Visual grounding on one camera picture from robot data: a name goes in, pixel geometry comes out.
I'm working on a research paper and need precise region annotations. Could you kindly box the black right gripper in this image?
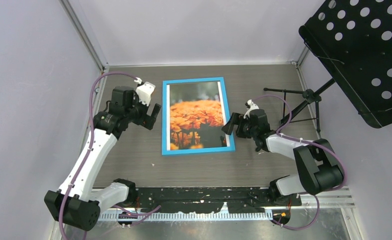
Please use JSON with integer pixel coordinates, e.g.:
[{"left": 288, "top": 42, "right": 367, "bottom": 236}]
[{"left": 222, "top": 112, "right": 258, "bottom": 139}]

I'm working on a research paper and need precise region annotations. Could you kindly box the orange flower photo print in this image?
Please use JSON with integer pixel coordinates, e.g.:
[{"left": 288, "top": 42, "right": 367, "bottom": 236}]
[{"left": 169, "top": 81, "right": 231, "bottom": 152}]

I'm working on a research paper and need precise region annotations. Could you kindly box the light wooden picture frame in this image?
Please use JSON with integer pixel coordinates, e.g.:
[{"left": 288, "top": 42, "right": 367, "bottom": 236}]
[{"left": 161, "top": 77, "right": 236, "bottom": 156}]

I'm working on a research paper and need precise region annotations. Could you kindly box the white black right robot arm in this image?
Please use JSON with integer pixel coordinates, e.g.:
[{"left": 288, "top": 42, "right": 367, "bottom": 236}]
[{"left": 221, "top": 109, "right": 345, "bottom": 205}]

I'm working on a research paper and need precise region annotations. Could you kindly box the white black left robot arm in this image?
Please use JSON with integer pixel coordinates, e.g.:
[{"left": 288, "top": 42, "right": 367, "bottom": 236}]
[{"left": 44, "top": 82, "right": 161, "bottom": 231}]

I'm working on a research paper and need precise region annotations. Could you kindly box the black music stand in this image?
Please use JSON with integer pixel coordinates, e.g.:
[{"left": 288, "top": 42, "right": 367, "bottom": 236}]
[{"left": 263, "top": 0, "right": 392, "bottom": 133}]

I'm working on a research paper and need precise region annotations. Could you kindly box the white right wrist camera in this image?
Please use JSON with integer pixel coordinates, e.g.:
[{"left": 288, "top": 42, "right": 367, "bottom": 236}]
[{"left": 243, "top": 99, "right": 259, "bottom": 119}]

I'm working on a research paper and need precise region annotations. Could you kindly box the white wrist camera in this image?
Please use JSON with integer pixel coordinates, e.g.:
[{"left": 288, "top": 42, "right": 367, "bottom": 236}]
[
  {"left": 134, "top": 77, "right": 156, "bottom": 106},
  {"left": 243, "top": 99, "right": 259, "bottom": 119}
]

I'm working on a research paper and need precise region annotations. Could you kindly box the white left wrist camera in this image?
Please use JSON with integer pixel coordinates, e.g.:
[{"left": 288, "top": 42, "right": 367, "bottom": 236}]
[{"left": 134, "top": 77, "right": 156, "bottom": 106}]

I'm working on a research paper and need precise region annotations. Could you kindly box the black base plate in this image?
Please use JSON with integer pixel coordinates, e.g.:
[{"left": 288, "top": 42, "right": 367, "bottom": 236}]
[{"left": 117, "top": 186, "right": 302, "bottom": 214}]

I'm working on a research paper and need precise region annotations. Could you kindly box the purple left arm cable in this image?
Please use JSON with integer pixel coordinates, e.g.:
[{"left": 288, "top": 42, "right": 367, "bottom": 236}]
[{"left": 57, "top": 72, "right": 162, "bottom": 240}]

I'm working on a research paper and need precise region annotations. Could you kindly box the aluminium front rail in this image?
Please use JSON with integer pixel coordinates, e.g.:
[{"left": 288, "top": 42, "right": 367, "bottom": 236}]
[{"left": 97, "top": 188, "right": 355, "bottom": 224}]

